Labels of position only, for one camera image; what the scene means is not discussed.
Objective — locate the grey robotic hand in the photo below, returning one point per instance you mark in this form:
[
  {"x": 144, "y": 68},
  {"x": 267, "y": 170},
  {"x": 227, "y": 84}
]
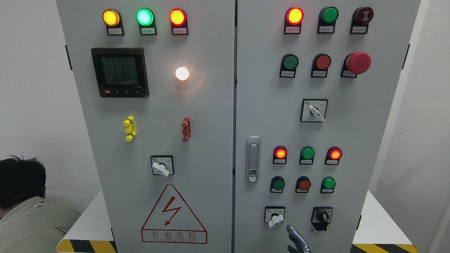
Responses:
[{"x": 299, "y": 242}]

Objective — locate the silver door handle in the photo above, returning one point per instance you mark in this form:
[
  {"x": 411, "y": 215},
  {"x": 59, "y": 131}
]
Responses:
[{"x": 252, "y": 158}]

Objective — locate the grey right cabinet door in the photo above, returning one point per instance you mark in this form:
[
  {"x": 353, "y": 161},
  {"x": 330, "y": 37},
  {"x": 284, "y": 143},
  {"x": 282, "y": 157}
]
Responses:
[{"x": 269, "y": 107}]

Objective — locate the grey cabinet door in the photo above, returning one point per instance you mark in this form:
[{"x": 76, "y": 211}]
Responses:
[
  {"x": 269, "y": 107},
  {"x": 203, "y": 165}
]

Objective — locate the grey left cabinet door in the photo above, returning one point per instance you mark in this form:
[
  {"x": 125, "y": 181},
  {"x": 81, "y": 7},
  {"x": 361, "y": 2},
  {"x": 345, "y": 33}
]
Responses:
[{"x": 203, "y": 165}]

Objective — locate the red push button lower middle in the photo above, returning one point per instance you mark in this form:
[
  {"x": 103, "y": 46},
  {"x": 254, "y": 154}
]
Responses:
[{"x": 303, "y": 185}]

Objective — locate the green push button lower left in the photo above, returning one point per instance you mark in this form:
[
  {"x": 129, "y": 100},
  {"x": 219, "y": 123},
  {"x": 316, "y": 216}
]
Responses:
[{"x": 277, "y": 184}]

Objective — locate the green push button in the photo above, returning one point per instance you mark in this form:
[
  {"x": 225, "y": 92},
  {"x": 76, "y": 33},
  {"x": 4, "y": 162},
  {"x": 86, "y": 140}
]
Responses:
[
  {"x": 327, "y": 185},
  {"x": 277, "y": 184},
  {"x": 327, "y": 20}
]

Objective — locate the green push button lower right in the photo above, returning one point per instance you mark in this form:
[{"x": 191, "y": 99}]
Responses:
[{"x": 327, "y": 185}]

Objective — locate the white platform with hazard stripes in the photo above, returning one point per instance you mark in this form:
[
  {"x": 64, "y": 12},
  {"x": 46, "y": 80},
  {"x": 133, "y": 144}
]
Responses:
[{"x": 377, "y": 232}]

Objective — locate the green indicator middle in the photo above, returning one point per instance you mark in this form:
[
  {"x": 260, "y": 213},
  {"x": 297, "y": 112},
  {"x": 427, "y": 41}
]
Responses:
[{"x": 307, "y": 156}]

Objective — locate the red lit indicator left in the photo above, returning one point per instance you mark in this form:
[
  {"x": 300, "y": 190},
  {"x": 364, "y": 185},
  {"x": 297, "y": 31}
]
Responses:
[{"x": 280, "y": 155}]

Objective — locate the red lit indicator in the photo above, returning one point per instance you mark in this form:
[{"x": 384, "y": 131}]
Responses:
[
  {"x": 333, "y": 156},
  {"x": 280, "y": 155}
]

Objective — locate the red lit indicator right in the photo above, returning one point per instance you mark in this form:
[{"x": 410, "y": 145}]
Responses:
[{"x": 333, "y": 156}]

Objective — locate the red triangle warning sticker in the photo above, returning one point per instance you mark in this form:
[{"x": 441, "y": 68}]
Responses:
[{"x": 172, "y": 221}]

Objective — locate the red terminal connector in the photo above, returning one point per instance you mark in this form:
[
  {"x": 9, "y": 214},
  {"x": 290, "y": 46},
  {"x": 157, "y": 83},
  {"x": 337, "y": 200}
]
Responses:
[{"x": 186, "y": 129}]

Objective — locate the green push button second row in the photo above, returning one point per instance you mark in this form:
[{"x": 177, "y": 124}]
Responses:
[{"x": 288, "y": 66}]

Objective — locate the red push button second row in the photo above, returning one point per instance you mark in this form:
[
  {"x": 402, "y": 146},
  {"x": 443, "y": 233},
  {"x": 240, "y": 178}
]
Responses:
[{"x": 320, "y": 65}]

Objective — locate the red emergency stop button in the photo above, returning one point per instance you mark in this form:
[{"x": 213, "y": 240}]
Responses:
[{"x": 354, "y": 64}]

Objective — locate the white indicator light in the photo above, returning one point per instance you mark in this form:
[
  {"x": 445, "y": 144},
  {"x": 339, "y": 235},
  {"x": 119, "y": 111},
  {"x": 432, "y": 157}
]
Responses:
[{"x": 182, "y": 73}]

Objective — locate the yellow terminal connector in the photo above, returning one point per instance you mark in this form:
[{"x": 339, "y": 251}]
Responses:
[{"x": 130, "y": 129}]

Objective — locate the green push button top right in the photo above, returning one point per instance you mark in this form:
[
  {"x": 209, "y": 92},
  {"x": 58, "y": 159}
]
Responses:
[{"x": 327, "y": 20}]

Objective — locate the red indicator light top right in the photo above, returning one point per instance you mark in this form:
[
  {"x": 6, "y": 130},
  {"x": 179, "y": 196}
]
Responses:
[{"x": 293, "y": 20}]

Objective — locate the red indicator light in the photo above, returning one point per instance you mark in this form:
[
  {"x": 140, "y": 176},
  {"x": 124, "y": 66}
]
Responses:
[
  {"x": 293, "y": 20},
  {"x": 178, "y": 19}
]

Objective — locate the dark red buzzer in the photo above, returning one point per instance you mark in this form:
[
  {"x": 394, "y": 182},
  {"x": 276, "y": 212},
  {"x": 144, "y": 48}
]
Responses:
[{"x": 362, "y": 16}]

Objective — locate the black digital power meter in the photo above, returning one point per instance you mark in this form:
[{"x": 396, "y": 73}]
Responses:
[{"x": 120, "y": 72}]

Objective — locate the red indicator light top left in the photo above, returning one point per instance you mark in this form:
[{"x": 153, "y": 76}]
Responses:
[{"x": 178, "y": 19}]

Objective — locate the person in beige shirt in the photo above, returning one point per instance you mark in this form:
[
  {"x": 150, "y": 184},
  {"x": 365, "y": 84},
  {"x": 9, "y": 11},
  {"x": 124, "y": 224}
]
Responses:
[{"x": 29, "y": 222}]

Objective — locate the green indicator light top left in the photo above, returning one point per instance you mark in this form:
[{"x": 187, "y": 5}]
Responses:
[{"x": 146, "y": 21}]

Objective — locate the yellow indicator light top left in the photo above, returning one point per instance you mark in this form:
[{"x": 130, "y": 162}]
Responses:
[{"x": 113, "y": 22}]

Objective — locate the black rotary knob switch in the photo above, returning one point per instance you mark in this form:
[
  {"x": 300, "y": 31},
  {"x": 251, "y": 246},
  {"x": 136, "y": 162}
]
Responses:
[{"x": 321, "y": 217}]

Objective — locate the white lower selector switch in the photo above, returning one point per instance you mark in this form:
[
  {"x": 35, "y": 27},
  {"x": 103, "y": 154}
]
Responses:
[{"x": 274, "y": 215}]

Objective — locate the upper right selector switch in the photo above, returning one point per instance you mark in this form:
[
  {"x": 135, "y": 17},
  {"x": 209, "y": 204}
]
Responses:
[{"x": 313, "y": 110}]

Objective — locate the left door selector switch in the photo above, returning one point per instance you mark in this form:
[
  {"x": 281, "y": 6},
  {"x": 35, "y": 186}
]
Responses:
[{"x": 162, "y": 165}]

